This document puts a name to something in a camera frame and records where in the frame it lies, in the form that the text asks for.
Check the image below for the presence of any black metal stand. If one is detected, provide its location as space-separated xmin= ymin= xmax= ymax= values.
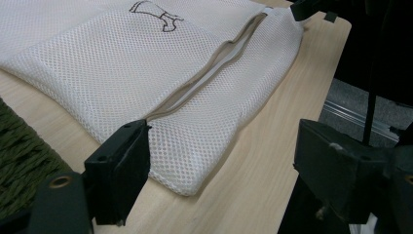
xmin=361 ymin=92 xmax=378 ymax=146

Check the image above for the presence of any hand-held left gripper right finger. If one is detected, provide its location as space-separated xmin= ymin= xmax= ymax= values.
xmin=293 ymin=118 xmax=396 ymax=225

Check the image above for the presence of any green woven basket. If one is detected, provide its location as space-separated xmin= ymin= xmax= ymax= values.
xmin=0 ymin=97 xmax=74 ymax=220

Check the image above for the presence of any black curtain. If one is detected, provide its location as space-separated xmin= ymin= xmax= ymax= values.
xmin=334 ymin=0 xmax=413 ymax=108

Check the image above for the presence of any metal floor rail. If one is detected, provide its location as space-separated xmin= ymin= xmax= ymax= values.
xmin=319 ymin=98 xmax=402 ymax=143

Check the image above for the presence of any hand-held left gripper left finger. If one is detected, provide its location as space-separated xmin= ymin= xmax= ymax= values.
xmin=84 ymin=119 xmax=152 ymax=227

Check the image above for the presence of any white mesh laundry bag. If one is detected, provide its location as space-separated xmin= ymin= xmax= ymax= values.
xmin=0 ymin=0 xmax=306 ymax=198

